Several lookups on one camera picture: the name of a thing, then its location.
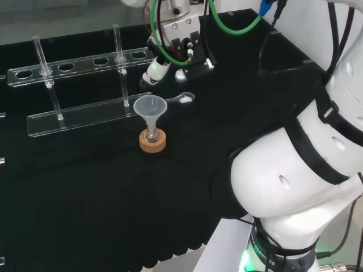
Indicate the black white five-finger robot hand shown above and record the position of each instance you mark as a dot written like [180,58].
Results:
[198,61]

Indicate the translucent plastic funnel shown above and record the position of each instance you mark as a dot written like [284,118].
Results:
[150,107]

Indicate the small round-bottom glass flask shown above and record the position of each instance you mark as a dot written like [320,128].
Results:
[152,138]

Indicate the clear acrylic funnel stand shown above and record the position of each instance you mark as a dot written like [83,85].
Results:
[85,116]

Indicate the black bench cloth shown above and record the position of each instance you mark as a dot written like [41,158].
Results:
[85,198]

